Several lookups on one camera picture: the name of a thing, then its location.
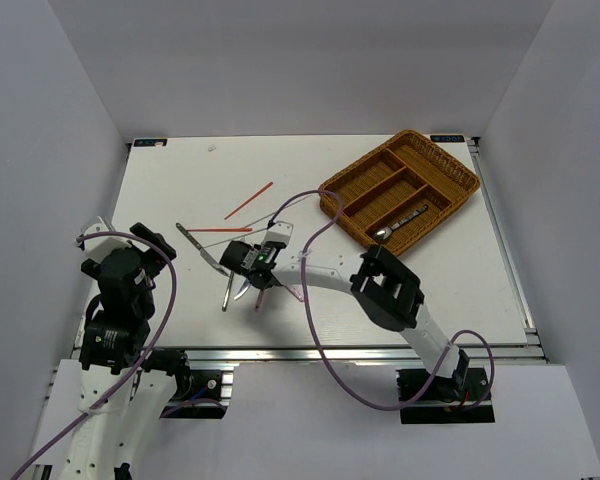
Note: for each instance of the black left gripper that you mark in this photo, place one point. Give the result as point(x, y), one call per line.
point(144, 232)

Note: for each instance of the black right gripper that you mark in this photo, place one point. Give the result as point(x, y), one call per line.
point(259, 247)

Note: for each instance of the pink handle knife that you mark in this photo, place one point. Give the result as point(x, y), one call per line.
point(243, 289)

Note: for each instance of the pink handle fork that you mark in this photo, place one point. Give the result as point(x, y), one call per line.
point(296, 292)

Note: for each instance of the patterned handle steel knife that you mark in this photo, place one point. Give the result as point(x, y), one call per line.
point(204, 254)

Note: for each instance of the all steel fork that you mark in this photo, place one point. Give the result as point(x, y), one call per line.
point(228, 290)

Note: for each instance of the silver metal chopstick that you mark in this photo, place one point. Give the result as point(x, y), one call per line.
point(239, 237)
point(289, 203)

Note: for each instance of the patterned handle steel spoon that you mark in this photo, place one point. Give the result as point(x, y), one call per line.
point(383, 234)

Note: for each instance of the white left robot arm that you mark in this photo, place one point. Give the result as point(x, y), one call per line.
point(125, 383)

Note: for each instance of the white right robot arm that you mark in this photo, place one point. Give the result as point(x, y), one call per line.
point(387, 291)

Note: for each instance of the lower orange chopstick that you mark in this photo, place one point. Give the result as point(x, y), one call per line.
point(220, 230)

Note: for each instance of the orange chopstick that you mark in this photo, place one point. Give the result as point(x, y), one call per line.
point(251, 198)
point(220, 230)

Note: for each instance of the upper orange chopstick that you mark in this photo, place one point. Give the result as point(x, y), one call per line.
point(251, 198)

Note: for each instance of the left blue corner label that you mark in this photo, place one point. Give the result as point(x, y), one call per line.
point(149, 142)

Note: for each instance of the blue corner label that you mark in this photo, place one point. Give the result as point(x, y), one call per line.
point(149, 142)
point(447, 138)

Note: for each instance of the brown wicker cutlery tray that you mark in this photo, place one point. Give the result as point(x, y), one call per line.
point(391, 181)

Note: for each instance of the right blue corner label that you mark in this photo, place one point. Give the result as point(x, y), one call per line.
point(447, 138)

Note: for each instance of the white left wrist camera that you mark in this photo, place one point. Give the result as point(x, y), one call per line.
point(98, 248)

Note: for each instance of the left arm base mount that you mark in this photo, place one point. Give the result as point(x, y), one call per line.
point(199, 387)

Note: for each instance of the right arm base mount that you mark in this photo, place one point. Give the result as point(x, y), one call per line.
point(441, 406)

